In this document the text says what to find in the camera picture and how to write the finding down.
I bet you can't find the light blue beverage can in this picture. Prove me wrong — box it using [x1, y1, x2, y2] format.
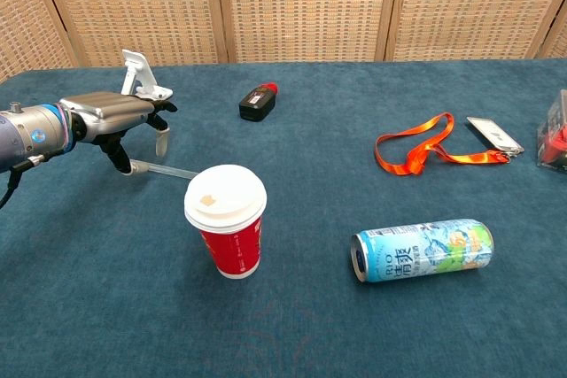
[350, 218, 495, 285]

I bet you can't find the clear plastic straw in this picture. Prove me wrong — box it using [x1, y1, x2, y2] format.
[130, 158, 199, 180]

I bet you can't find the blue carpet table cover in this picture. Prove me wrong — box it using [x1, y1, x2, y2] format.
[0, 58, 567, 378]

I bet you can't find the white card badge holder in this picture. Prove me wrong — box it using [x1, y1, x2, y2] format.
[465, 116, 525, 158]

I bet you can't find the left five-finger robot hand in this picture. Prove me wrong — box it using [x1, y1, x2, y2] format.
[58, 90, 178, 175]

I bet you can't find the red paper cup white lid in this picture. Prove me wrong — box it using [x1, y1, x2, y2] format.
[183, 164, 268, 281]

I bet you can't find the white folding phone stand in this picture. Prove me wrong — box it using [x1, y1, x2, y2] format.
[120, 49, 175, 101]

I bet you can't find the orange lanyard strap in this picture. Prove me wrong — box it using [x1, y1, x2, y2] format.
[374, 112, 510, 176]

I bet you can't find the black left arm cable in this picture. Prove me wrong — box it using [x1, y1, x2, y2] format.
[0, 150, 63, 211]

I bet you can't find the clear box with red pieces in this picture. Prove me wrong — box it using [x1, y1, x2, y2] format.
[535, 89, 567, 174]

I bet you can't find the dark bottle with red cap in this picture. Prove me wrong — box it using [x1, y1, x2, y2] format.
[238, 81, 279, 123]

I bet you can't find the woven bamboo folding screen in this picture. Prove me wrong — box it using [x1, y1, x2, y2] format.
[0, 0, 567, 85]

